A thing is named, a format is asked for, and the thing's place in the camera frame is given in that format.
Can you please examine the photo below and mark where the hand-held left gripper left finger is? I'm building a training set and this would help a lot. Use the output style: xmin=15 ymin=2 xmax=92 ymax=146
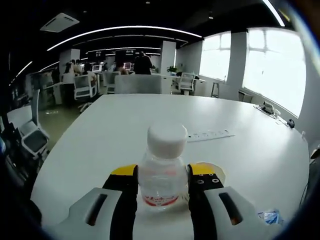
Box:
xmin=68 ymin=163 xmax=139 ymax=240

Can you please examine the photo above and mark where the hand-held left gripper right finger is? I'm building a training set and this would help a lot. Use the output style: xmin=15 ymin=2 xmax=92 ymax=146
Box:
xmin=187 ymin=163 xmax=260 ymax=240

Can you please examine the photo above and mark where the clear water bottle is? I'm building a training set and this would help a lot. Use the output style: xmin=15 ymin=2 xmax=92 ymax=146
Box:
xmin=138 ymin=123 xmax=190 ymax=214

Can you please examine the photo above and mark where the blue plastic wrapper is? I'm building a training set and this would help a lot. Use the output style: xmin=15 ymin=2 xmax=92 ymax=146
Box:
xmin=257 ymin=208 xmax=285 ymax=226

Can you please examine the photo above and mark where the white power strip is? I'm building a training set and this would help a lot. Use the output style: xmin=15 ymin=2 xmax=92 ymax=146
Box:
xmin=186 ymin=129 xmax=236 ymax=143

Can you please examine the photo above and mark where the white table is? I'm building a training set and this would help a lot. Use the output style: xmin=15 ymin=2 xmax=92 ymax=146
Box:
xmin=29 ymin=92 xmax=311 ymax=240

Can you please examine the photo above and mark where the white mesh office chair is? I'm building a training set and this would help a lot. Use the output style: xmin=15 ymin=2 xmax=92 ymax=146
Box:
xmin=178 ymin=71 xmax=197 ymax=96
xmin=73 ymin=74 xmax=98 ymax=111
xmin=19 ymin=88 xmax=51 ymax=162

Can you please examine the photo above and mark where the grey chair back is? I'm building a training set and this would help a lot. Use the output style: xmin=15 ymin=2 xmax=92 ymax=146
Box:
xmin=114 ymin=74 xmax=164 ymax=95

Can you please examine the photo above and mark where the large window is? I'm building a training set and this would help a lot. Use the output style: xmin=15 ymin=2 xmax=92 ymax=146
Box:
xmin=243 ymin=27 xmax=307 ymax=117
xmin=199 ymin=32 xmax=232 ymax=82

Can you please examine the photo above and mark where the ceiling light strip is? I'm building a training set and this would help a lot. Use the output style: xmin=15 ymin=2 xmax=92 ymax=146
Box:
xmin=262 ymin=0 xmax=286 ymax=27
xmin=47 ymin=26 xmax=203 ymax=51

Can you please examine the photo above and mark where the ceiling air vent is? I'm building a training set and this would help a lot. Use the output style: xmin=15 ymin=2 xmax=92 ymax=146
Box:
xmin=39 ymin=12 xmax=80 ymax=33

